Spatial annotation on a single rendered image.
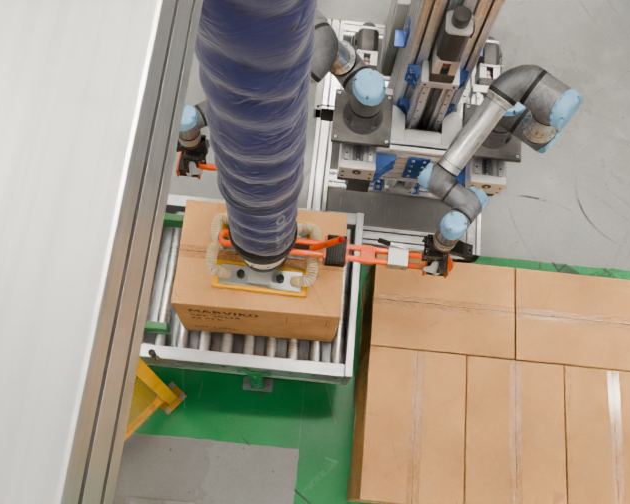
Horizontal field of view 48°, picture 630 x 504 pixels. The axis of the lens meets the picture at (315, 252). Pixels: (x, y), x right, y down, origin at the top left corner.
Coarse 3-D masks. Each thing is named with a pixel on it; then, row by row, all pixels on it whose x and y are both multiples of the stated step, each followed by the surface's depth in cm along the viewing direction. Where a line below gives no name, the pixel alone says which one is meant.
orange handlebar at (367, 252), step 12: (204, 168) 251; (228, 240) 242; (300, 240) 243; (312, 240) 244; (300, 252) 242; (312, 252) 242; (360, 252) 245; (372, 252) 243; (384, 252) 244; (372, 264) 244; (384, 264) 243; (408, 264) 242; (420, 264) 243
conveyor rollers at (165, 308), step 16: (160, 240) 299; (176, 240) 298; (176, 256) 296; (160, 304) 290; (160, 320) 286; (144, 336) 286; (160, 336) 284; (208, 336) 286; (224, 336) 286; (336, 336) 288; (272, 352) 284; (288, 352) 285; (320, 352) 286; (336, 352) 286
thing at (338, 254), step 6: (330, 234) 243; (348, 240) 242; (330, 246) 242; (336, 246) 243; (342, 246) 243; (348, 246) 242; (324, 252) 240; (330, 252) 242; (336, 252) 242; (342, 252) 242; (324, 258) 240; (330, 258) 241; (336, 258) 241; (342, 258) 241; (324, 264) 244; (330, 264) 243; (336, 264) 243; (342, 264) 243
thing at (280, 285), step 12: (228, 264) 251; (240, 264) 252; (216, 276) 250; (240, 276) 248; (276, 276) 251; (288, 276) 251; (228, 288) 250; (240, 288) 249; (252, 288) 249; (264, 288) 249; (276, 288) 249; (288, 288) 249; (300, 288) 250
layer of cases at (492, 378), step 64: (384, 256) 301; (384, 320) 292; (448, 320) 293; (512, 320) 294; (576, 320) 296; (384, 384) 283; (448, 384) 284; (512, 384) 285; (576, 384) 286; (384, 448) 274; (448, 448) 275; (512, 448) 277; (576, 448) 278
